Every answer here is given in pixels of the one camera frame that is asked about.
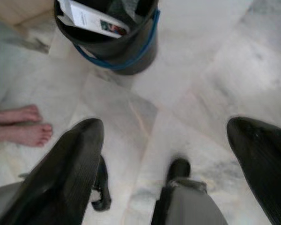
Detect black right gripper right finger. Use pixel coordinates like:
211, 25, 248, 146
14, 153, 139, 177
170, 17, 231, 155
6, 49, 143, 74
226, 116, 281, 225

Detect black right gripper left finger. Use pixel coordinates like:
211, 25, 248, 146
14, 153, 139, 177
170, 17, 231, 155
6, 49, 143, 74
0, 118, 105, 225

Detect white cardboard box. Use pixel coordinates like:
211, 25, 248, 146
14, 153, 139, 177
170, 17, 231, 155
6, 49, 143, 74
56, 0, 130, 39

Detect black rubbish bin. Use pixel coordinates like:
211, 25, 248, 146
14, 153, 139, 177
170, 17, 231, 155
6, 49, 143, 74
53, 0, 161, 76

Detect grey robot leg black foot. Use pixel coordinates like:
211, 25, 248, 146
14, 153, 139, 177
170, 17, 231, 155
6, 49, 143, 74
0, 155, 112, 225
151, 157, 228, 225

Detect bare person foot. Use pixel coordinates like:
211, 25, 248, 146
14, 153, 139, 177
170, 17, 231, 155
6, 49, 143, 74
0, 104, 43, 125
0, 122, 54, 148

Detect beige wooden furniture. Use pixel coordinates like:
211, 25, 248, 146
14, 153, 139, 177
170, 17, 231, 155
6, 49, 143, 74
0, 0, 55, 27

